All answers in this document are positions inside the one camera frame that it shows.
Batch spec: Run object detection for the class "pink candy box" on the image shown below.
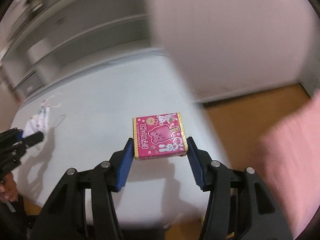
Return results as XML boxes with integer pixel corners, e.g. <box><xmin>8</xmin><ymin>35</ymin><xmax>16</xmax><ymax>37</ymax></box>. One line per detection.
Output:
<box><xmin>133</xmin><ymin>113</ymin><xmax>188</xmax><ymax>160</ymax></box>

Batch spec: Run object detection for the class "left hand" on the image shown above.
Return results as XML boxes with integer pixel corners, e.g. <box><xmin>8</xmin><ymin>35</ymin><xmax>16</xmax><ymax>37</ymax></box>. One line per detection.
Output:
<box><xmin>0</xmin><ymin>172</ymin><xmax>18</xmax><ymax>203</ymax></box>

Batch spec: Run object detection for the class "white patterned face mask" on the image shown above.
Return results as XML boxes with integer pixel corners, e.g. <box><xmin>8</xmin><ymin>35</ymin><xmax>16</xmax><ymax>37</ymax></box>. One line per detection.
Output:
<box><xmin>22</xmin><ymin>92</ymin><xmax>66</xmax><ymax>153</ymax></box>

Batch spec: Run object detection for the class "pink bed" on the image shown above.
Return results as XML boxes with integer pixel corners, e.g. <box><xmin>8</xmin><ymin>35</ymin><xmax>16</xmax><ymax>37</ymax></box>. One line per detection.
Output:
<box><xmin>255</xmin><ymin>94</ymin><xmax>319</xmax><ymax>238</ymax></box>

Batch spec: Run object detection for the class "white desk shelf unit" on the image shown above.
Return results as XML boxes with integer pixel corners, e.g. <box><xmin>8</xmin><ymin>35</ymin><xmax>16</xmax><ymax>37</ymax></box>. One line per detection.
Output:
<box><xmin>0</xmin><ymin>0</ymin><xmax>161</xmax><ymax>100</ymax></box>

